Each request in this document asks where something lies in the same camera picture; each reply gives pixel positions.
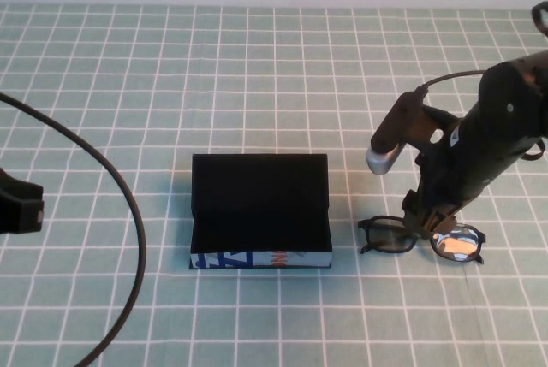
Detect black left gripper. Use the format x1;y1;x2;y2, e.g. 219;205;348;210
0;167;45;235

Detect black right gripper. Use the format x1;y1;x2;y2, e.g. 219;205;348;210
402;126;468;239

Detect black framed glasses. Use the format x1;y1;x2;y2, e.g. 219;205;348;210
357;215;488;265

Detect black glasses case printed side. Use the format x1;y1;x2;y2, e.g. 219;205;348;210
188;152;333;271

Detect green checked tablecloth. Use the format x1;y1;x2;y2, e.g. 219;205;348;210
0;2;548;367

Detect right camera mount bracket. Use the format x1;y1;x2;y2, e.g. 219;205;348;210
406;104;462;145

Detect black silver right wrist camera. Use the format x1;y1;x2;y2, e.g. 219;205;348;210
366;91;425;176

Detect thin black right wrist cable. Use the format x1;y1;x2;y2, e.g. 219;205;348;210
517;135;548;162

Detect thick black left cable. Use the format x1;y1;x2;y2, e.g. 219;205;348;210
0;92;147;367

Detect thin right camera cable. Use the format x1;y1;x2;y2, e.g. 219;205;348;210
418;68;491;94

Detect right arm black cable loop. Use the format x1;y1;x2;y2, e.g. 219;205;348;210
529;0;548;38

